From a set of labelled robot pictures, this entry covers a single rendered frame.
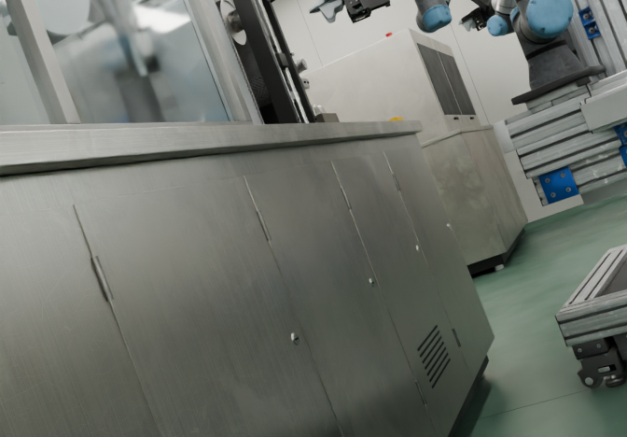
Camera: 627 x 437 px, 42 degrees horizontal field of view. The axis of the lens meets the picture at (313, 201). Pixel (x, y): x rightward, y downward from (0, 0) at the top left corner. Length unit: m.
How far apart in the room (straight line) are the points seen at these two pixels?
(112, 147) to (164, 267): 0.18
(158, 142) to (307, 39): 6.32
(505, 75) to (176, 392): 6.15
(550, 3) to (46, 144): 1.52
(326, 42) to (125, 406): 6.55
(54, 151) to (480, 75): 6.23
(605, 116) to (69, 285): 1.54
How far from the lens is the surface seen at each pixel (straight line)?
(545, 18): 2.20
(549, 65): 2.32
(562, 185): 2.38
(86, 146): 1.02
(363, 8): 2.19
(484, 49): 7.07
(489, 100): 7.04
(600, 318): 2.28
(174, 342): 1.08
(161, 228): 1.14
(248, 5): 2.27
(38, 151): 0.95
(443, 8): 2.21
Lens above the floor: 0.69
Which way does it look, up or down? 2 degrees up
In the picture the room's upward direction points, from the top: 21 degrees counter-clockwise
